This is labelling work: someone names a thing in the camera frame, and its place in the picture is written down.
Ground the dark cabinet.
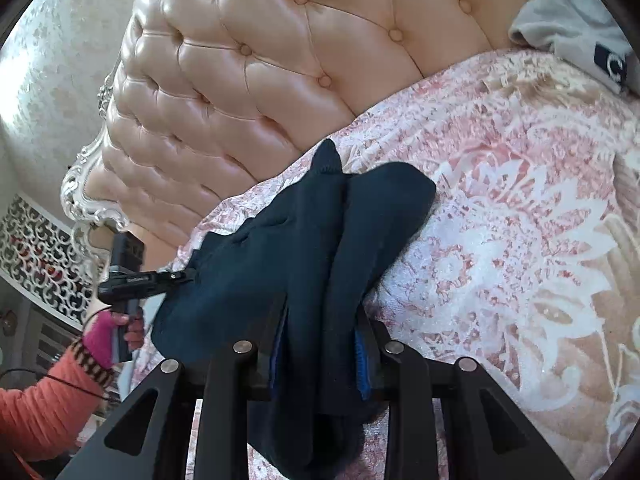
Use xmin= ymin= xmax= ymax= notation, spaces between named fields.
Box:
xmin=0 ymin=280 xmax=83 ymax=376

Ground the person's left forearm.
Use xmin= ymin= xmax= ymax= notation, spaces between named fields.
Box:
xmin=0 ymin=336 xmax=118 ymax=463

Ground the grey garment black label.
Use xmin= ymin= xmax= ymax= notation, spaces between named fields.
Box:
xmin=507 ymin=0 xmax=632 ymax=95

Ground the navy sweater yellow lettering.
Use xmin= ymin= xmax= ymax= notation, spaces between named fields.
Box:
xmin=150 ymin=138 xmax=438 ymax=478

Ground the black cable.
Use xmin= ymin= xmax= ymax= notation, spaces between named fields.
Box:
xmin=0 ymin=367 xmax=112 ymax=402

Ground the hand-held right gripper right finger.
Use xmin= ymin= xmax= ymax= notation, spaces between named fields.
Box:
xmin=351 ymin=309 xmax=576 ymax=480

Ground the pink floral blanket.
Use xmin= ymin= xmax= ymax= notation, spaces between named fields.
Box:
xmin=120 ymin=47 xmax=640 ymax=480

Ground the beige tufted leather sofa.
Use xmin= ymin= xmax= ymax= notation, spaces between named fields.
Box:
xmin=60 ymin=0 xmax=586 ymax=281

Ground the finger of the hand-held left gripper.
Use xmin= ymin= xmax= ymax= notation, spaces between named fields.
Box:
xmin=150 ymin=270 xmax=197 ymax=286

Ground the person's left hand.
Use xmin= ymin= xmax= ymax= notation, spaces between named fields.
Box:
xmin=82 ymin=310 xmax=147 ymax=370

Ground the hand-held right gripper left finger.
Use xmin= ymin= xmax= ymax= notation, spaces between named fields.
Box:
xmin=60 ymin=305 xmax=288 ymax=480

